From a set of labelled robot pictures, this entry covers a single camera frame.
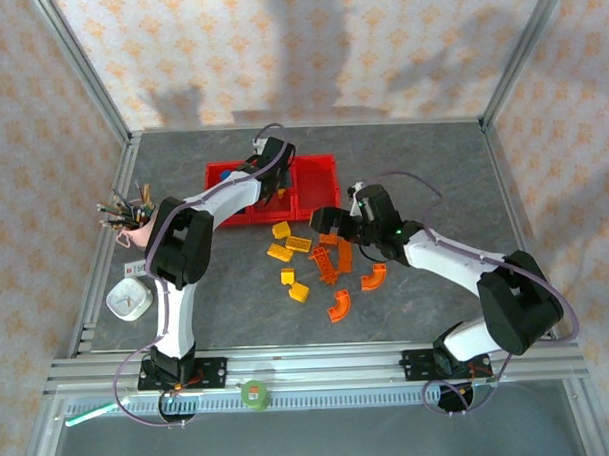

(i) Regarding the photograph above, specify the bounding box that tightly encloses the long orange lego plate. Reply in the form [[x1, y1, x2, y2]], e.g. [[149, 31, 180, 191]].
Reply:
[[307, 245, 339, 288]]

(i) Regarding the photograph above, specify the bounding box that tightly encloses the yellow lego studded plate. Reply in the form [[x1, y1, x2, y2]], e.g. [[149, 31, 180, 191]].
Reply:
[[284, 234, 312, 254]]

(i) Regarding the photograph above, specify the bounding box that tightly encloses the yellow lego sloped brick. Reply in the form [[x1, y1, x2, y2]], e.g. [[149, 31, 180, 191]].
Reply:
[[287, 281, 312, 304]]

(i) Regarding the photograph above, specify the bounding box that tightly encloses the orange lego arch piece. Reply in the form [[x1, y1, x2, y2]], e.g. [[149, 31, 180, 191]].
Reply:
[[360, 262, 389, 292], [325, 288, 354, 324]]

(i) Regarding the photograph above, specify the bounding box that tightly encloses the bunch of coloured pencils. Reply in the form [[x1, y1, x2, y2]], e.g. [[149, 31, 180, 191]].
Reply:
[[96, 180, 160, 231]]

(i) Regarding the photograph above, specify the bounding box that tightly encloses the small card red label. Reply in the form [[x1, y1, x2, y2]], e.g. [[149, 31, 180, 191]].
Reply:
[[124, 260, 155, 278]]

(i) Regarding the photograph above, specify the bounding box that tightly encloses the green tape roll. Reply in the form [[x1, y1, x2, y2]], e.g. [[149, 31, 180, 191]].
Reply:
[[239, 378, 272, 412]]

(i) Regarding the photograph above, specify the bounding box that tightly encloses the white square clock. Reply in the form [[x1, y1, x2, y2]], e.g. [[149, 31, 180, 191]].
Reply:
[[105, 275, 154, 324]]

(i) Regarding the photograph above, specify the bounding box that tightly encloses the green white pen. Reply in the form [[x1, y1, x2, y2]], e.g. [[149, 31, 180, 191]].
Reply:
[[63, 399, 131, 427]]

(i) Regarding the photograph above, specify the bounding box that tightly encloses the aluminium back rail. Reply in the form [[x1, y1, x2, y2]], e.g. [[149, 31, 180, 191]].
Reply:
[[130, 115, 485, 138]]

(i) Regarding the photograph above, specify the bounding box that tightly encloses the aluminium side rail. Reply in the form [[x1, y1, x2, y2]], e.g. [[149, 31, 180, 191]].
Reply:
[[480, 121, 578, 344], [58, 136, 151, 358]]

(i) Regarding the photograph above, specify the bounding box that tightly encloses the wide aluminium front rail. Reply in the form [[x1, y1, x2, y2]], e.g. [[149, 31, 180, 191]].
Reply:
[[43, 335, 591, 398]]

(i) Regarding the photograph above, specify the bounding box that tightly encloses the pink cup with handle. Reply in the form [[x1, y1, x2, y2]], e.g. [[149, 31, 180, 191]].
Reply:
[[114, 207, 161, 251]]

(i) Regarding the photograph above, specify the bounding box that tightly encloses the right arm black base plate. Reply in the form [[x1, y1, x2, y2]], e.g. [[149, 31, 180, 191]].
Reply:
[[401, 346, 494, 384]]

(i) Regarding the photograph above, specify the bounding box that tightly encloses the grey slotted cable duct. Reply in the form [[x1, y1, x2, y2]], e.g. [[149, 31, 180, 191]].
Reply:
[[64, 383, 497, 418]]

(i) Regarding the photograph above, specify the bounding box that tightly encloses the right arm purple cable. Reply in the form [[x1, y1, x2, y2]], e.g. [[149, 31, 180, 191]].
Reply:
[[375, 163, 585, 419]]

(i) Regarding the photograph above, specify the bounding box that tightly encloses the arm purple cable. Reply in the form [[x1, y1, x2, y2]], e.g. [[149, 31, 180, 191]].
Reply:
[[375, 163, 585, 419], [103, 122, 298, 431]]

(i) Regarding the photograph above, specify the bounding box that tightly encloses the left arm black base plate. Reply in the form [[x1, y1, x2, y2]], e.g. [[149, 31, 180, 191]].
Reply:
[[137, 357, 229, 393]]

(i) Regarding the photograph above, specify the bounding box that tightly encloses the aluminium frame post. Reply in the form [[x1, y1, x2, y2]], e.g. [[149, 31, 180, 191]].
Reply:
[[475, 0, 580, 133], [28, 0, 135, 148]]

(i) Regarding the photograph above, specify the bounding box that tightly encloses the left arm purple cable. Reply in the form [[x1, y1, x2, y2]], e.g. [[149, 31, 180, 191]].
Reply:
[[103, 122, 298, 431]]

